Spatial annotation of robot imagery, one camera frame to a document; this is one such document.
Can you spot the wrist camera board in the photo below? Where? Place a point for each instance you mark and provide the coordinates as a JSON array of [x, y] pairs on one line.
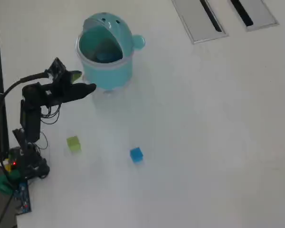
[[57, 67]]

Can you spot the blue circuit board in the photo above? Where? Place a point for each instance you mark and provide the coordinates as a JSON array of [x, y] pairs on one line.
[[22, 194]]

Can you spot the yellow plug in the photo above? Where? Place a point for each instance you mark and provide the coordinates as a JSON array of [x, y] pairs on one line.
[[7, 167]]

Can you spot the green table clamp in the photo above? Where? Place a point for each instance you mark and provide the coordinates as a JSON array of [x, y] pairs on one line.
[[0, 185]]

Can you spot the green cube block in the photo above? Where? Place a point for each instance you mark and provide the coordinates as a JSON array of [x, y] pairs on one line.
[[73, 143]]

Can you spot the blue cube block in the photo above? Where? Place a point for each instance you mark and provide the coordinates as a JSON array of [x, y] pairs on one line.
[[135, 154]]

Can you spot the teal whale-shaped bin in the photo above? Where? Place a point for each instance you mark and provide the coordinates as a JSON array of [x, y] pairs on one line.
[[109, 73]]

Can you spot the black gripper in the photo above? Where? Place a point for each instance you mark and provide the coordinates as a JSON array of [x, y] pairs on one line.
[[53, 92]]

